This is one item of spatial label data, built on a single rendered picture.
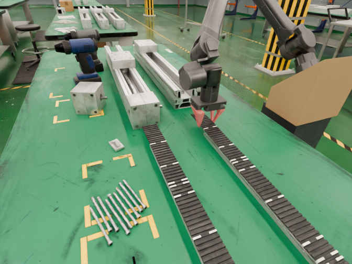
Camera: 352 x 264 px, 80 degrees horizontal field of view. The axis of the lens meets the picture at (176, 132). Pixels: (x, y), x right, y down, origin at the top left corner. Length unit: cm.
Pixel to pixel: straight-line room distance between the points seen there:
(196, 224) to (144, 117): 42
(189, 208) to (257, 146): 35
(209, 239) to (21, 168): 53
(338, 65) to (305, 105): 15
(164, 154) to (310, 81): 55
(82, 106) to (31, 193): 38
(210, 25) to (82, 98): 51
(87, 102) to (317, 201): 78
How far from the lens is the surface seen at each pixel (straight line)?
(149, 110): 72
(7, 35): 515
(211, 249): 43
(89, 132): 78
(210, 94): 65
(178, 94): 86
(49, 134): 82
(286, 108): 91
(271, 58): 407
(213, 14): 75
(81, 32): 128
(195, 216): 46
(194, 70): 59
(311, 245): 51
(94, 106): 85
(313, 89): 85
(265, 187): 55
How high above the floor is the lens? 120
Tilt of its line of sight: 35 degrees down
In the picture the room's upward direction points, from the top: 2 degrees clockwise
